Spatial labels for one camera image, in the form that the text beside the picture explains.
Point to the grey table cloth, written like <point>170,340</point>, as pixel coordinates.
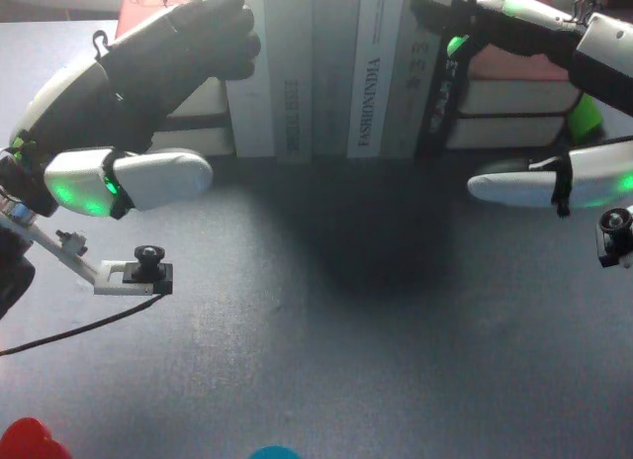
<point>346,330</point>

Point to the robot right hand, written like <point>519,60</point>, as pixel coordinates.
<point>608,53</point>

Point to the red hardcover book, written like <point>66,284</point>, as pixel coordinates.
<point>198,140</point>
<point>504,132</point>
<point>519,95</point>
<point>207,98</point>

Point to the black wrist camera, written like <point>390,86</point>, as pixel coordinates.
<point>614,220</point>
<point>148,273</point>

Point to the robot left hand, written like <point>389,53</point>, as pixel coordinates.
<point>123,93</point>

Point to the red heart-shaped toy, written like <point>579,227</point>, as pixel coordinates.
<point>29,441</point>

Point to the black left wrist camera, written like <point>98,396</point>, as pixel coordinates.
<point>148,273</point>

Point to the grey book Chinese characters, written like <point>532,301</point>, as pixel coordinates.
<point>415,93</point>

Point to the grey book ISSUE spine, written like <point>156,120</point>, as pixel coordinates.
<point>294,108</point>

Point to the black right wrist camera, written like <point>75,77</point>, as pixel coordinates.
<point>614,220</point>

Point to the black spine book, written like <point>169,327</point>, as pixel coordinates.
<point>442,108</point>

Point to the green toy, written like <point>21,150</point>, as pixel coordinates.
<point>586,118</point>

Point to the blue toy disc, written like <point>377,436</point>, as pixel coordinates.
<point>274,453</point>

